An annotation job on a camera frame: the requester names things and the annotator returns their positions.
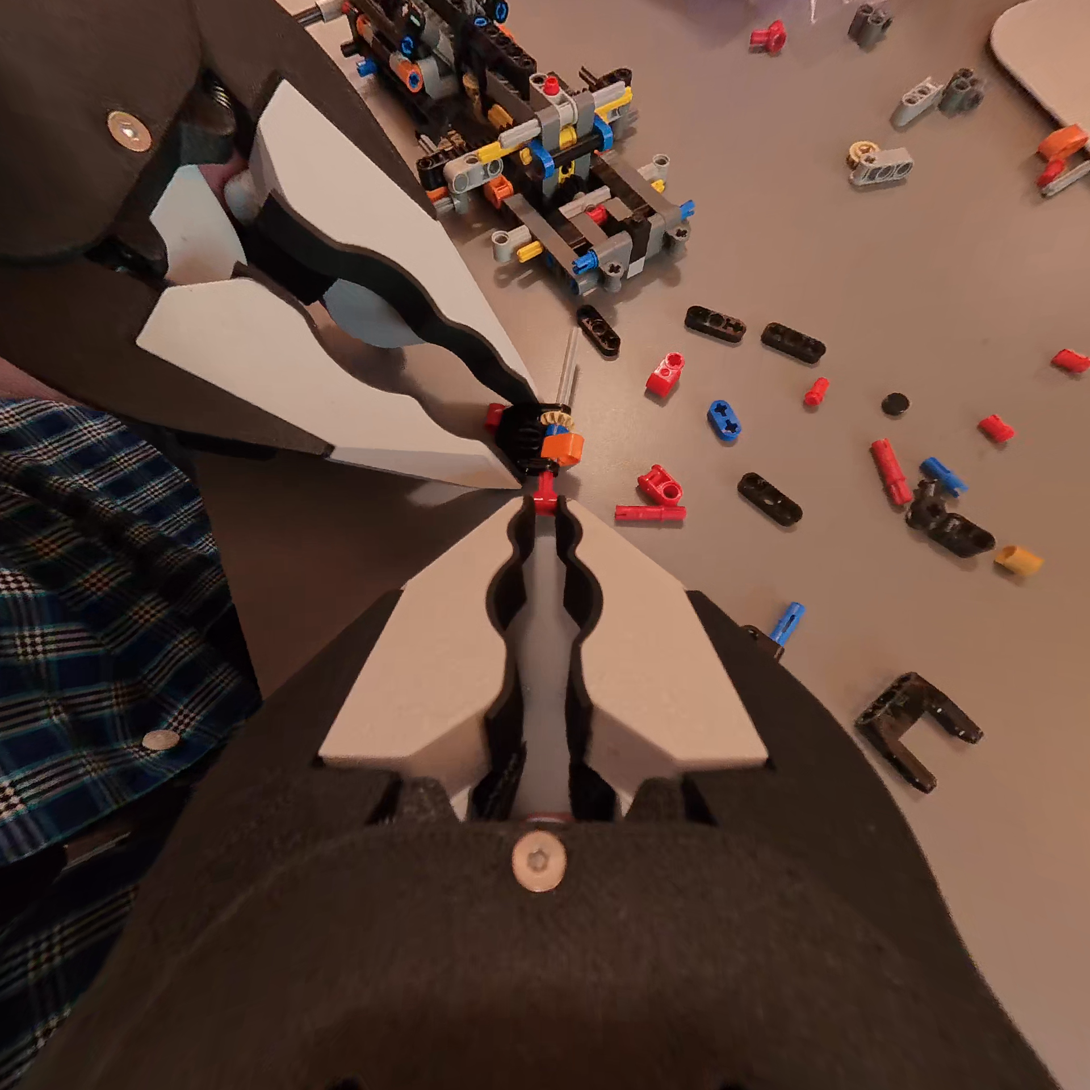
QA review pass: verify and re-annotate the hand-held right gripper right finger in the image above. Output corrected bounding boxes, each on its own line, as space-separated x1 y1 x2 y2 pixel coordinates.
556 499 770 820

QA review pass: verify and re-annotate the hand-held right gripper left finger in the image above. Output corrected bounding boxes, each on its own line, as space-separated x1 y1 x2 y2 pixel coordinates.
317 497 533 820

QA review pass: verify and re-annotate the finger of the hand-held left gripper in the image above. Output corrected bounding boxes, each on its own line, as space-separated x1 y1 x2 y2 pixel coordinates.
136 166 522 491
223 79 539 408

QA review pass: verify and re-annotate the small black lego gear assembly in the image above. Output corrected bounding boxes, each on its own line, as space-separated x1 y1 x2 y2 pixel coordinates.
484 328 589 478

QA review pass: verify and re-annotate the long red lego pin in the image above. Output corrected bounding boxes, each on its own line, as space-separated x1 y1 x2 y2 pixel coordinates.
869 438 914 509

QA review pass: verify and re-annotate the multicoloured lego vehicle chassis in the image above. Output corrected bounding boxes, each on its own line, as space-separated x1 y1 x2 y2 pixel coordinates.
298 0 695 299

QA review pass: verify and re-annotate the black thin lego liftarm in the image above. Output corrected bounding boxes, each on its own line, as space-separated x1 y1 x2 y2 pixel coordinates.
576 304 623 357
736 472 804 526
684 305 748 343
760 322 828 366

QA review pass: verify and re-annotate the black angled lego connector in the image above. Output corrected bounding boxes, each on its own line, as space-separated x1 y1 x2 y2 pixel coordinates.
904 479 996 559

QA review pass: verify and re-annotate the person's plaid shirt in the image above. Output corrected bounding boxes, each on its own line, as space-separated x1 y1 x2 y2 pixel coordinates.
0 399 262 1090

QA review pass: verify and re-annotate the light grey three-hole liftarm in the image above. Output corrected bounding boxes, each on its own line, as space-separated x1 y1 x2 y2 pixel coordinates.
848 146 914 187

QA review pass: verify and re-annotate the light grey two-hole liftarm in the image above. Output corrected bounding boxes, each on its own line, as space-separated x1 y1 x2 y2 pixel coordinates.
891 77 946 129

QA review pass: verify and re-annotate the white tray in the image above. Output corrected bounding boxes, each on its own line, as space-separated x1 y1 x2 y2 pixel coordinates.
988 0 1090 136

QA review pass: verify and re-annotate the black u-shaped lego frame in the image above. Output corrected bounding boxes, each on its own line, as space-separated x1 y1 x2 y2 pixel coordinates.
854 672 984 795

